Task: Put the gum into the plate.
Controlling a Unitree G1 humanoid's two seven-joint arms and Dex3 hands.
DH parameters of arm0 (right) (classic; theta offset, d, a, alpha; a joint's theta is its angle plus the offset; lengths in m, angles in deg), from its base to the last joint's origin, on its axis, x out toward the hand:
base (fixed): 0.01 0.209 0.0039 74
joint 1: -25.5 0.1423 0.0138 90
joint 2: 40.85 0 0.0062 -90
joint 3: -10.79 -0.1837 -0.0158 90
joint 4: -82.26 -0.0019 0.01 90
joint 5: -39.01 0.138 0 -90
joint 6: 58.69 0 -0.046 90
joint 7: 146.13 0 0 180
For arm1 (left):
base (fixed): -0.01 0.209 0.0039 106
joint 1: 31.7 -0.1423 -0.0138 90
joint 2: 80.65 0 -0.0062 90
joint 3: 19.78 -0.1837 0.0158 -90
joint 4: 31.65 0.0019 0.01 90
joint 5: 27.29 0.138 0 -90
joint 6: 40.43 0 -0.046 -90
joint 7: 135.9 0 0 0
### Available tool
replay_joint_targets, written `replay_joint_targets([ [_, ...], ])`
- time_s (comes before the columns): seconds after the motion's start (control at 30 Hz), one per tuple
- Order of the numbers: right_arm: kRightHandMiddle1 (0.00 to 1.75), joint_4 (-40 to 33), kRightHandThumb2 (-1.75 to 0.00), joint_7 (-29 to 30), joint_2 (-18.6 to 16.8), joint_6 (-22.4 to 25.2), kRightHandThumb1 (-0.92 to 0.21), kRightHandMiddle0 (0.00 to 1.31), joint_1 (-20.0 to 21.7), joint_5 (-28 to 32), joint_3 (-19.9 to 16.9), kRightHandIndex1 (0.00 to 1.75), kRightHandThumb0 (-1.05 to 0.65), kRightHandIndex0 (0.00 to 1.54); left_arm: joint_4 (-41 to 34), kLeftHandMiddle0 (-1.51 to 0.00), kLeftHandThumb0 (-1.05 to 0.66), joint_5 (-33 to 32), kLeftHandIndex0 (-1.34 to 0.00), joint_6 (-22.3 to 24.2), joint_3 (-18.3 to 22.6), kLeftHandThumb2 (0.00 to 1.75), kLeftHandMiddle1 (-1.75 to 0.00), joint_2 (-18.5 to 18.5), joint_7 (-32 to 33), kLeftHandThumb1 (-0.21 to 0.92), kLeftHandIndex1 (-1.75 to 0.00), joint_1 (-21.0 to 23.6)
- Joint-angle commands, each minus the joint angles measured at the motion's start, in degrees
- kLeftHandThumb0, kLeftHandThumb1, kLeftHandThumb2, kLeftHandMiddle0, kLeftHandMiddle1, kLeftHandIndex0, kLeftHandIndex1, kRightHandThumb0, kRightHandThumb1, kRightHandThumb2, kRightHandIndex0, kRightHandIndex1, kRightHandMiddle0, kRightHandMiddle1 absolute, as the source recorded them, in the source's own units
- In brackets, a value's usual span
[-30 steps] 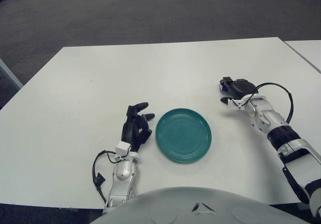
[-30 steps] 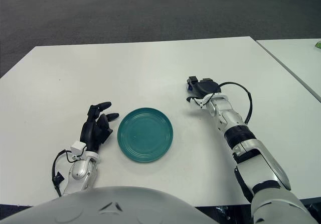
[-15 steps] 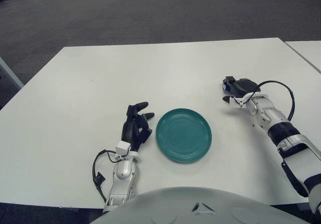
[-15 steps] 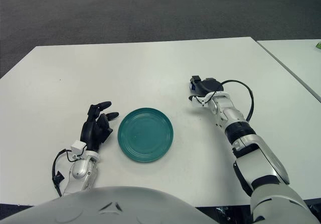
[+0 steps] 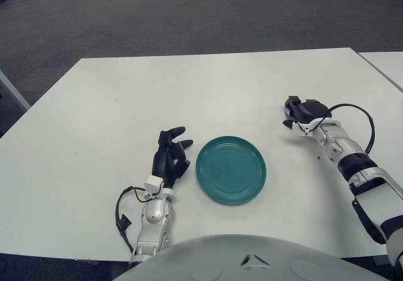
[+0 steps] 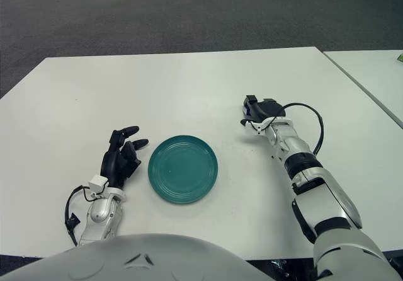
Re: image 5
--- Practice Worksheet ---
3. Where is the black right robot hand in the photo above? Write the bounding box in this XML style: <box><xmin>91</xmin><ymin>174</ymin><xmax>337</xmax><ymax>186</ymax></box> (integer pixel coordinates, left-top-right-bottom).
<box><xmin>282</xmin><ymin>95</ymin><xmax>333</xmax><ymax>128</ymax></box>

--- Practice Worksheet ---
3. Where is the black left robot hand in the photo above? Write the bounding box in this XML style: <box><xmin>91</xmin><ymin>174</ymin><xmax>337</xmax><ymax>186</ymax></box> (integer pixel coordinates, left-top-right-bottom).
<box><xmin>152</xmin><ymin>125</ymin><xmax>194</xmax><ymax>190</ymax></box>

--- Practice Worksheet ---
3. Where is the green round plate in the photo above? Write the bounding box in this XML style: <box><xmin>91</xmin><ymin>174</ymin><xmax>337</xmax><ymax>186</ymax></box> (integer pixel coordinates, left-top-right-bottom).
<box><xmin>195</xmin><ymin>135</ymin><xmax>267</xmax><ymax>205</ymax></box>

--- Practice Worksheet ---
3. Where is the neighbouring white table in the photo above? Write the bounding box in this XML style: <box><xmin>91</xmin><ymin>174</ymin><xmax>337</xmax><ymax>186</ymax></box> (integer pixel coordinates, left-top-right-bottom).
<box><xmin>358</xmin><ymin>50</ymin><xmax>403</xmax><ymax>93</ymax></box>

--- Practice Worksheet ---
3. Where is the grey robot torso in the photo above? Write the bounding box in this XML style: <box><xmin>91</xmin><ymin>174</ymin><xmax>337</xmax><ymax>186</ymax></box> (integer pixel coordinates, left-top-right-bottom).
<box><xmin>115</xmin><ymin>234</ymin><xmax>383</xmax><ymax>281</ymax></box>

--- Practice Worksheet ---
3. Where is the grey desk edge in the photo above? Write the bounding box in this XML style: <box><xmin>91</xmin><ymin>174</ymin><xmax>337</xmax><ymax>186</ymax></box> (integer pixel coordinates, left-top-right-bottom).
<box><xmin>0</xmin><ymin>69</ymin><xmax>31</xmax><ymax>110</ymax></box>

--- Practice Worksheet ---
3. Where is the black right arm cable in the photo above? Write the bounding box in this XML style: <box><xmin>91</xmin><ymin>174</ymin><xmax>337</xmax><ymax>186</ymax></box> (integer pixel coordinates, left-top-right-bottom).
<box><xmin>304</xmin><ymin>103</ymin><xmax>376</xmax><ymax>154</ymax></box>

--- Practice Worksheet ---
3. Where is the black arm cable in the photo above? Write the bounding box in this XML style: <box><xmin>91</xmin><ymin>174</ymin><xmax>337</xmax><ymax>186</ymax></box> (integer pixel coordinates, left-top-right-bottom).
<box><xmin>115</xmin><ymin>185</ymin><xmax>152</xmax><ymax>253</ymax></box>
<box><xmin>304</xmin><ymin>103</ymin><xmax>376</xmax><ymax>154</ymax></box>

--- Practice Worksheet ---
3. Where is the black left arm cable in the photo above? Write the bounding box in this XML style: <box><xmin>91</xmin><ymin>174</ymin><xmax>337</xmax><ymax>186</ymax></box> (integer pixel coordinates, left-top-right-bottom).
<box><xmin>115</xmin><ymin>185</ymin><xmax>152</xmax><ymax>253</ymax></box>

